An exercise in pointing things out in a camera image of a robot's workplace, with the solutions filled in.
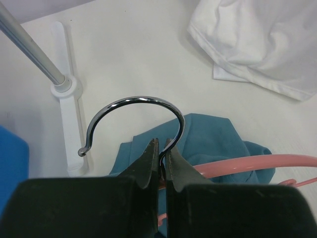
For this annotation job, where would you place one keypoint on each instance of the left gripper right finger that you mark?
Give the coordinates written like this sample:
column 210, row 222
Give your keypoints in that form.
column 199, row 208

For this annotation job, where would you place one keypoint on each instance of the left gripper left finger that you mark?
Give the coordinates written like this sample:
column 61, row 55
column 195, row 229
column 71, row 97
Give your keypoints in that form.
column 123, row 206

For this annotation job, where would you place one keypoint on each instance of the pink hanger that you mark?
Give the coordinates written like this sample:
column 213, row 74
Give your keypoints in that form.
column 208, row 170

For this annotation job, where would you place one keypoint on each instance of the teal tank top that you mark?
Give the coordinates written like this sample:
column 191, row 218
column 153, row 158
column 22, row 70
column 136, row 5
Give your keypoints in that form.
column 205, row 139

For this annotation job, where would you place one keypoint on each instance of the white navy-trimmed tank top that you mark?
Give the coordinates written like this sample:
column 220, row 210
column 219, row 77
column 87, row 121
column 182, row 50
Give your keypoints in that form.
column 270, row 43

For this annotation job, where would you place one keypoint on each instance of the blue plastic bin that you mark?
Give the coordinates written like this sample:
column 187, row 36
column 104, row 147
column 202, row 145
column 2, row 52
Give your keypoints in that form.
column 14, row 164

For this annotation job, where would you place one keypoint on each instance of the clothes rack metal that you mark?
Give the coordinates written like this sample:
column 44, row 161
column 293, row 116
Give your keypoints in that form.
column 65, row 86

